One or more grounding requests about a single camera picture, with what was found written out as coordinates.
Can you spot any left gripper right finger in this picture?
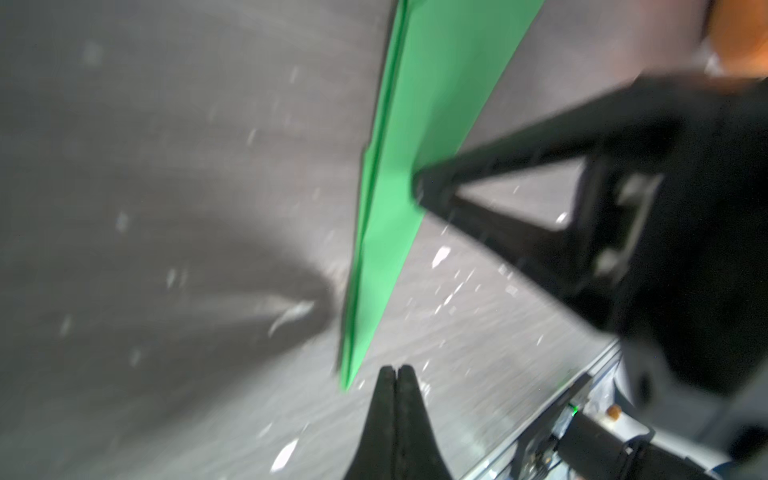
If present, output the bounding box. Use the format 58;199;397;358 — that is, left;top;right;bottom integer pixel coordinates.
393;365;452;480

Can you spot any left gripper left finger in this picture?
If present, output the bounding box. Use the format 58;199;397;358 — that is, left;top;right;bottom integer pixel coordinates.
344;366;396;480

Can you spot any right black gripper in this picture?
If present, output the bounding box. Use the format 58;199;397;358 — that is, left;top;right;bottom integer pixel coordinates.
412;77;767;396

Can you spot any green square paper sheet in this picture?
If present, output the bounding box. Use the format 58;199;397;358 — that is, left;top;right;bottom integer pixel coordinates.
339;0;542;390

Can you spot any orange fish plush toy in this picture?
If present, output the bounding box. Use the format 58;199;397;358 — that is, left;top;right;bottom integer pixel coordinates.
707;0;767;77

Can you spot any brown white plush toy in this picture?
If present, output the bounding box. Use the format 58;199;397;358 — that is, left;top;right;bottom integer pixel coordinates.
605;404;622;422

